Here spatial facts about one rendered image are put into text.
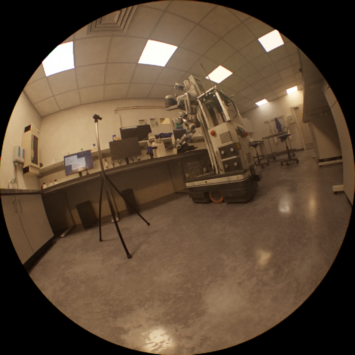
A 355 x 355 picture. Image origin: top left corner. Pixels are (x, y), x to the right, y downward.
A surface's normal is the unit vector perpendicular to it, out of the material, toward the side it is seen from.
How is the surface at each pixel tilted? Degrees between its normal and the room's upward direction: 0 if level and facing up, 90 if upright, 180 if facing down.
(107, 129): 90
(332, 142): 90
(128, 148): 86
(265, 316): 0
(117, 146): 86
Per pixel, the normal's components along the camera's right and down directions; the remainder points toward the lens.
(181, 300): -0.26, -0.96
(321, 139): -0.83, 0.25
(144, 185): 0.49, -0.09
